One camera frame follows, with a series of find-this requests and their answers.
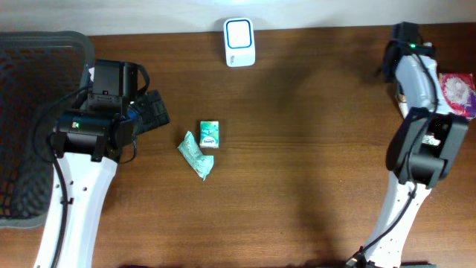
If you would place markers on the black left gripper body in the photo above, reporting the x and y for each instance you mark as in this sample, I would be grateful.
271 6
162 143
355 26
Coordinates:
147 112

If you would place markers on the green tissue pack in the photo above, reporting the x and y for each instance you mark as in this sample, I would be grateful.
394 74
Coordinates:
209 134

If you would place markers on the teal wet wipes pack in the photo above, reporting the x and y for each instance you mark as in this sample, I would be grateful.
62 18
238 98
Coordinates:
200 163

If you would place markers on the white tube with cork cap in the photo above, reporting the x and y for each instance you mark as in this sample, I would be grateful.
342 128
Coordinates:
402 104

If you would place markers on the red purple pad package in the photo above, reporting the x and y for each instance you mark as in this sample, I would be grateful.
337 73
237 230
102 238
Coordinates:
459 91

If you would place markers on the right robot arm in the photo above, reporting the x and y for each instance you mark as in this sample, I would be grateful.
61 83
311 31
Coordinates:
421 153

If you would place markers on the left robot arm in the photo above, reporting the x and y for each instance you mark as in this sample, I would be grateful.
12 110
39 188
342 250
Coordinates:
112 109

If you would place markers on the white barcode scanner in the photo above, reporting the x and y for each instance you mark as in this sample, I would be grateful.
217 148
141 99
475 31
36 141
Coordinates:
239 42

